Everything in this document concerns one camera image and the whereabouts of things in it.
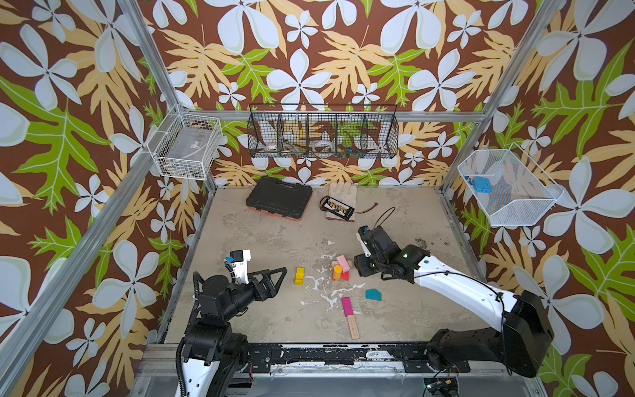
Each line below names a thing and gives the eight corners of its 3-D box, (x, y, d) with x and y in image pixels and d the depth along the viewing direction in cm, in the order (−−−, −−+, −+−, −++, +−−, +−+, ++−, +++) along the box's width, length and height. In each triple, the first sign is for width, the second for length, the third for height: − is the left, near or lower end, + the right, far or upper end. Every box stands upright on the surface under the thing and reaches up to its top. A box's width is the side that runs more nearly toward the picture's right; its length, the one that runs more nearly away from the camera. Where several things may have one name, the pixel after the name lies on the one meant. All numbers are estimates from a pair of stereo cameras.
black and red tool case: (245, 212, 113) (243, 204, 109) (262, 183, 125) (260, 175, 121) (301, 224, 109) (300, 216, 104) (313, 193, 121) (313, 185, 116)
